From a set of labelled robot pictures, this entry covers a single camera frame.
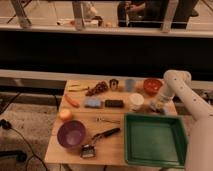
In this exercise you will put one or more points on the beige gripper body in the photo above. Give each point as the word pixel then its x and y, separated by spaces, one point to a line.
pixel 157 105

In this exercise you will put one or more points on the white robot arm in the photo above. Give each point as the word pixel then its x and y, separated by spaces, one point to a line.
pixel 199 155

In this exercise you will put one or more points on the red bowl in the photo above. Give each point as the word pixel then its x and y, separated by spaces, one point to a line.
pixel 151 86

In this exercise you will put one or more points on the purple bowl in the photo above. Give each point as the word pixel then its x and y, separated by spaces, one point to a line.
pixel 71 134

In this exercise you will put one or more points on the white cup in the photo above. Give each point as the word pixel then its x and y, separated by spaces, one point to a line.
pixel 136 101

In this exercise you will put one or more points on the light blue cup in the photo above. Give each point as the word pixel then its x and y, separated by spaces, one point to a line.
pixel 130 85

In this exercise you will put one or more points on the green plastic tray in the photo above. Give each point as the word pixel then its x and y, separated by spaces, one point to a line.
pixel 154 141

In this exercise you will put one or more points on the black rectangular block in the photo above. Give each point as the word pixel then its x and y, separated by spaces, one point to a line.
pixel 114 103

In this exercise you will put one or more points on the small metal cup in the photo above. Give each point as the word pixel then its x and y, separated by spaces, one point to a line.
pixel 113 84

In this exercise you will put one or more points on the brown grape bunch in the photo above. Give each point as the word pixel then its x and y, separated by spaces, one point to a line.
pixel 99 88

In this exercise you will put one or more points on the metal fork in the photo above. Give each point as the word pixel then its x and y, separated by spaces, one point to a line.
pixel 99 119

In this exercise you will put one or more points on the blue sponge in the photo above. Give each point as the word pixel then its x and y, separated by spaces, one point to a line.
pixel 92 102

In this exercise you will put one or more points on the wooden board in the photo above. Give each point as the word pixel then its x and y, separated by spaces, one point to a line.
pixel 109 151

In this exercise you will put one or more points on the yellow banana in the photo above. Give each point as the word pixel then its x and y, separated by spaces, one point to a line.
pixel 77 88

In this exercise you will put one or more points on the orange carrot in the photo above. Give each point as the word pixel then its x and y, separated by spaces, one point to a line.
pixel 71 101

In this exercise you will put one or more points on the red yellow apple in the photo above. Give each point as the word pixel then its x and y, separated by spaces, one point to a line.
pixel 65 115

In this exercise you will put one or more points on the seated person in background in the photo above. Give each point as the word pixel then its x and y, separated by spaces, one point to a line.
pixel 144 13

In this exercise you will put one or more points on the black handled brush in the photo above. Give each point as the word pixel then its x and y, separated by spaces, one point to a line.
pixel 88 150

